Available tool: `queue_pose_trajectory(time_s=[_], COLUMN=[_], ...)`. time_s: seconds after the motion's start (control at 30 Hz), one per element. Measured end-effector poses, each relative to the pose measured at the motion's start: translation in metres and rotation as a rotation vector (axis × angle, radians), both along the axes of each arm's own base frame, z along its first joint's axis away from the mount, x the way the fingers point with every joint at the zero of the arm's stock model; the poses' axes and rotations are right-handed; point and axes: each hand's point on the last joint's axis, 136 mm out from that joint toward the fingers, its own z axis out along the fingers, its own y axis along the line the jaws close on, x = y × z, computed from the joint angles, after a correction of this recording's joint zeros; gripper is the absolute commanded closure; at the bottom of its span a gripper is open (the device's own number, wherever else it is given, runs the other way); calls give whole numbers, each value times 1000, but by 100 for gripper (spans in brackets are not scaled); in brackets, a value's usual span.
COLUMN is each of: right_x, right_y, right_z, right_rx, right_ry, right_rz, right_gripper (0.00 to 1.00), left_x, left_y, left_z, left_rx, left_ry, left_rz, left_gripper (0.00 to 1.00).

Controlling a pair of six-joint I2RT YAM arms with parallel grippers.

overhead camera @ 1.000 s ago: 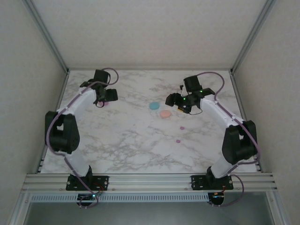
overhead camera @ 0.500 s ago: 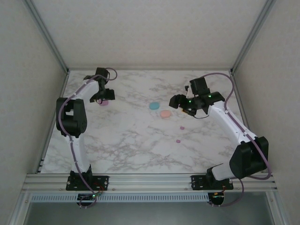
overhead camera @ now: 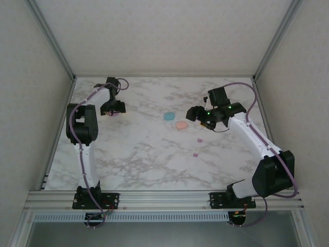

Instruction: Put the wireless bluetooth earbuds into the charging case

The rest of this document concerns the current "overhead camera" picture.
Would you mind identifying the green controller circuit board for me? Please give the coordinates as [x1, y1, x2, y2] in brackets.
[229, 210, 248, 222]
[84, 212, 108, 222]

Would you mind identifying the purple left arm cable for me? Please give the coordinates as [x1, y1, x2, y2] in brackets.
[69, 78, 129, 230]

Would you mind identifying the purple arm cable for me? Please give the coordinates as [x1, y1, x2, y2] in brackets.
[69, 78, 129, 230]
[221, 82, 299, 228]

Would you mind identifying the thin aluminium frame rail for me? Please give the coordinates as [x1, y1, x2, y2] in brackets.
[74, 74, 255, 79]

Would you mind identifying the aluminium frame post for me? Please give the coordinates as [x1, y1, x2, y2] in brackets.
[253, 0, 305, 82]
[293, 210, 319, 247]
[25, 0, 77, 81]
[9, 210, 35, 247]

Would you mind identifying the wide aluminium base rail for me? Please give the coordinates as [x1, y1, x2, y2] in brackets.
[24, 189, 305, 212]

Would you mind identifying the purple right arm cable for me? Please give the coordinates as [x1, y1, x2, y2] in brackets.
[221, 82, 299, 228]

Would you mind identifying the white slotted cable duct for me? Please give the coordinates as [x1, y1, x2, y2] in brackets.
[32, 212, 230, 222]

